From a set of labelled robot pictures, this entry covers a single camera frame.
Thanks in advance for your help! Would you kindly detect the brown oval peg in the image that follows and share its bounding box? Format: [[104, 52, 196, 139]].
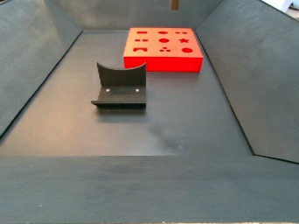
[[171, 0, 180, 11]]

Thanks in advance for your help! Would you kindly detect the red shape sorting board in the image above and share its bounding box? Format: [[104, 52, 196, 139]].
[[123, 27, 203, 73]]

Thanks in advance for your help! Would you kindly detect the black curved peg holder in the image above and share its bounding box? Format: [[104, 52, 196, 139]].
[[91, 64, 147, 108]]

